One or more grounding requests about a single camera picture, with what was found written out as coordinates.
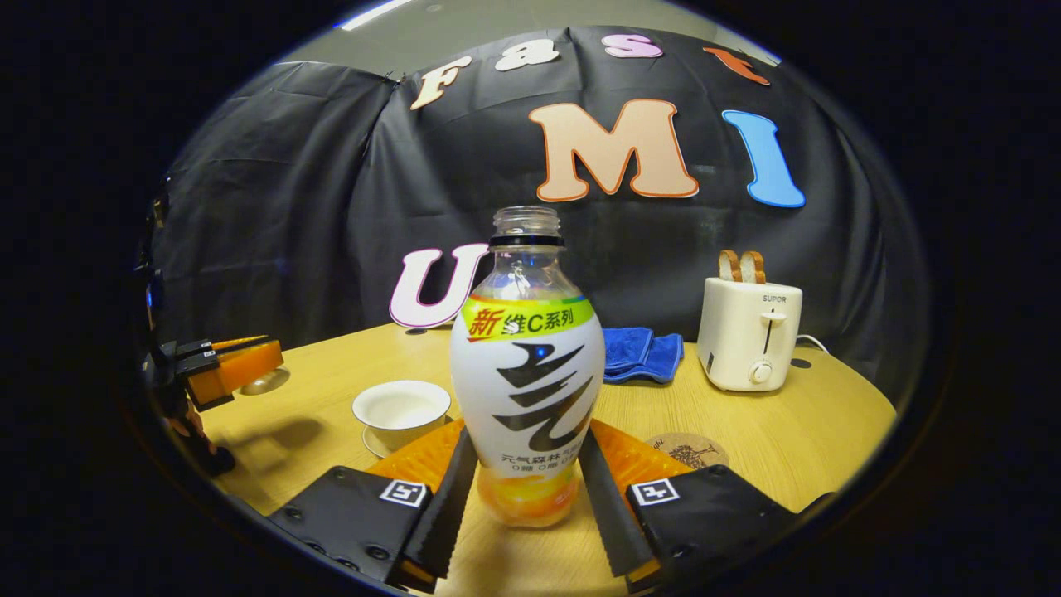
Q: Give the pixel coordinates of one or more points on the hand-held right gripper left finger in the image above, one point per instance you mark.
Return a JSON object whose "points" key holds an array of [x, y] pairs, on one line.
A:
{"points": [[452, 514]]}

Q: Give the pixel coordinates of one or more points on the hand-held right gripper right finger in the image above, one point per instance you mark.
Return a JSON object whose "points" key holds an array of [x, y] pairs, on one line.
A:
{"points": [[605, 514]]}

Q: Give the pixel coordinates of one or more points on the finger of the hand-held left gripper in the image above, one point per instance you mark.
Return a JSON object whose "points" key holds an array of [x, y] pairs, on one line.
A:
{"points": [[240, 369], [207, 346]]}

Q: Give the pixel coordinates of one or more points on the cream teacup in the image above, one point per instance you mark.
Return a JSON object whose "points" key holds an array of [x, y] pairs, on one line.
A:
{"points": [[402, 435]]}

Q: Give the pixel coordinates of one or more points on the round cork coaster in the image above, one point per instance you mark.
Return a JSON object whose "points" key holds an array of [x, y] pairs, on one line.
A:
{"points": [[696, 452]]}

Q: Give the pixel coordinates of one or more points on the white orange water bottle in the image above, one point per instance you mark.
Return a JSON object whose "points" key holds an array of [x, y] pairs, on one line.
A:
{"points": [[530, 381]]}

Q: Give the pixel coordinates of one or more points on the blue towel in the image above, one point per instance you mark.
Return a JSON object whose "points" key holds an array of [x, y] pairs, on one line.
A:
{"points": [[638, 352]]}

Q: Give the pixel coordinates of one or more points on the black backdrop cloth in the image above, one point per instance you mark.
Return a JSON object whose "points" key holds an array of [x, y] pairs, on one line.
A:
{"points": [[331, 207]]}

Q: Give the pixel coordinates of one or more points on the white toaster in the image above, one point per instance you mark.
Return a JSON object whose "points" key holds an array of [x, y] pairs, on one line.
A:
{"points": [[738, 340]]}

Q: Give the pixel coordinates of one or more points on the bread slice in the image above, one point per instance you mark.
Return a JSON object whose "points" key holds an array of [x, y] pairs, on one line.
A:
{"points": [[754, 269], [729, 267]]}

